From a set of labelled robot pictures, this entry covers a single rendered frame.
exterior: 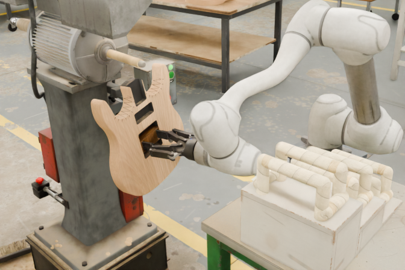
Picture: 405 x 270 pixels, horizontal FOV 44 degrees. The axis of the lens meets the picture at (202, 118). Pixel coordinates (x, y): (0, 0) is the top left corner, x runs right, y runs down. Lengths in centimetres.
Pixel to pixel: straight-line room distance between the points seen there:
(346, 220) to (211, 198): 204
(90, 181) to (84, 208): 13
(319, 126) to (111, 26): 104
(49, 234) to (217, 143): 141
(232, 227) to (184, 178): 199
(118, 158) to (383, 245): 82
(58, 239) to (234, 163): 131
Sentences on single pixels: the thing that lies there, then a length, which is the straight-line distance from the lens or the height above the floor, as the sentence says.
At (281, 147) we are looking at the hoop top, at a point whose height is 121.
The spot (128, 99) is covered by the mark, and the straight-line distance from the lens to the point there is 162.
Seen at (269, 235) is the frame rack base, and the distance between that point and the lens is 133.
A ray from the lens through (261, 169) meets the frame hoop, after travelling 125.
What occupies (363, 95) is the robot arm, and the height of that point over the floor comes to 111.
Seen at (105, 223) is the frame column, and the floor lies 37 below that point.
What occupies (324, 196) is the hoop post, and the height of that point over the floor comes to 117.
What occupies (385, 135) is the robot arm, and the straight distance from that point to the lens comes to 211.
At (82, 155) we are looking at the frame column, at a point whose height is 77.
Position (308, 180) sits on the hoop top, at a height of 120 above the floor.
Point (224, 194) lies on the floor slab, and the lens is 325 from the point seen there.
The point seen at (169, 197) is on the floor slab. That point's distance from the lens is 324.
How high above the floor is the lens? 183
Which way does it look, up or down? 25 degrees down
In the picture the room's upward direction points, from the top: 2 degrees counter-clockwise
